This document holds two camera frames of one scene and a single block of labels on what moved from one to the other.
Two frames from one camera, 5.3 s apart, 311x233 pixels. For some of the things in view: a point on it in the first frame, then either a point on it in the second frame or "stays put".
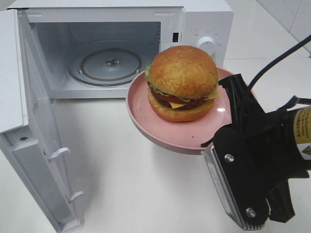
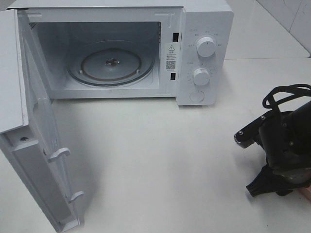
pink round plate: (186, 137) to (306, 191)
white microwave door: (30, 132) stays put
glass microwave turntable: (107, 67) stays put
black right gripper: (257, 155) to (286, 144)
